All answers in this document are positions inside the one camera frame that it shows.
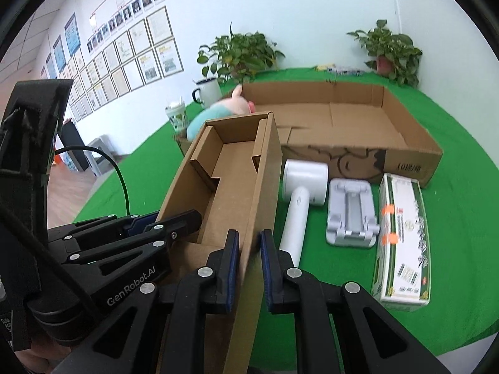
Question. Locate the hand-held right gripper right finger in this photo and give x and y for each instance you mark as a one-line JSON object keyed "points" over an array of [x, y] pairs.
{"points": [[266, 268]]}

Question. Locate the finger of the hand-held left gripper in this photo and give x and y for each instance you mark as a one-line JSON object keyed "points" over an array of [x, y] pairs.
{"points": [[132, 276], [142, 222]]}

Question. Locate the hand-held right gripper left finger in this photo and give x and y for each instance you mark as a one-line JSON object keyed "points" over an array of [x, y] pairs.
{"points": [[232, 268]]}

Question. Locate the small brown cardboard box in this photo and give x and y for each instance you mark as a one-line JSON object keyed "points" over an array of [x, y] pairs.
{"points": [[234, 187]]}

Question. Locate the white folding phone stand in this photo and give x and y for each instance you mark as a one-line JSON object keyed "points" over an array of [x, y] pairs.
{"points": [[353, 210]]}

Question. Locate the white green medicine box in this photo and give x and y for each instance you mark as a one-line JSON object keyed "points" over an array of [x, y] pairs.
{"points": [[405, 241]]}

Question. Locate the large shallow cardboard box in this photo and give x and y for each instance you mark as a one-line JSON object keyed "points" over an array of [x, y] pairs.
{"points": [[351, 124]]}

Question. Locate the black cabinet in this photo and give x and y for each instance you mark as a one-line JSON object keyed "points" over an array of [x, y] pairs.
{"points": [[74, 144]]}

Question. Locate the green patterned cup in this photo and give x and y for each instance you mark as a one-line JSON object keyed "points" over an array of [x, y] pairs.
{"points": [[177, 117]]}

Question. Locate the pink teal plush toy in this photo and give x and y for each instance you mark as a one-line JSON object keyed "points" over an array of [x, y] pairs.
{"points": [[218, 113]]}

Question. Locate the white enamel mug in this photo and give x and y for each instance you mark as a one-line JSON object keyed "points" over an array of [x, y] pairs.
{"points": [[210, 91]]}

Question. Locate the leafy potted plant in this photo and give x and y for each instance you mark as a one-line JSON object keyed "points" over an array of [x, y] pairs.
{"points": [[241, 54]]}

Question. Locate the green tablecloth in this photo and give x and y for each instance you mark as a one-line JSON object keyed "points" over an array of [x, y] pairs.
{"points": [[460, 202]]}

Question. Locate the beige small packet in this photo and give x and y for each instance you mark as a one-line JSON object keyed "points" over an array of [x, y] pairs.
{"points": [[325, 67]]}

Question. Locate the colourful small packet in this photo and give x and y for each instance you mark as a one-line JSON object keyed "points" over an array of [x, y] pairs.
{"points": [[351, 71]]}

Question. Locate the potted plant in terracotta pot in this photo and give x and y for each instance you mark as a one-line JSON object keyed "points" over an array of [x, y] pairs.
{"points": [[390, 50]]}

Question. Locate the blue wall posters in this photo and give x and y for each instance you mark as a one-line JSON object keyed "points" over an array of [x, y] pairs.
{"points": [[72, 33]]}

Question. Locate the wall of framed certificates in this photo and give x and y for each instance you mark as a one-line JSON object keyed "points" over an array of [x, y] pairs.
{"points": [[132, 62]]}

